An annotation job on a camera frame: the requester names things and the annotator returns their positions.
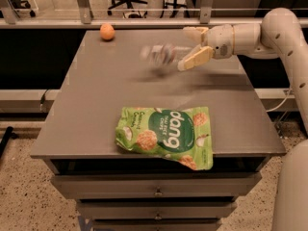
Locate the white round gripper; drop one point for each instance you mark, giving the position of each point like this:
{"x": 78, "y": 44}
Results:
{"x": 220, "y": 40}

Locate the clear plastic water bottle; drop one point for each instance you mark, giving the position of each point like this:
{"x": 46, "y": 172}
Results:
{"x": 164, "y": 54}

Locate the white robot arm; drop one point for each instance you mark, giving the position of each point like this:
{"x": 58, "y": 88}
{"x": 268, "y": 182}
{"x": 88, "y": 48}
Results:
{"x": 278, "y": 35}

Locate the orange fruit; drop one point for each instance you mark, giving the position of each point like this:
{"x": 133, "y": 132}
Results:
{"x": 107, "y": 31}

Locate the green dang chips bag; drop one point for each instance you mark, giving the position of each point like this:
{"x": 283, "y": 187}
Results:
{"x": 179, "y": 136}

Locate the grey drawer cabinet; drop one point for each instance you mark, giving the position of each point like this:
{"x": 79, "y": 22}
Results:
{"x": 120, "y": 190}

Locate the black pole on floor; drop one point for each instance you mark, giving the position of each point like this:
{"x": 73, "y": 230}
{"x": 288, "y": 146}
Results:
{"x": 5, "y": 139}

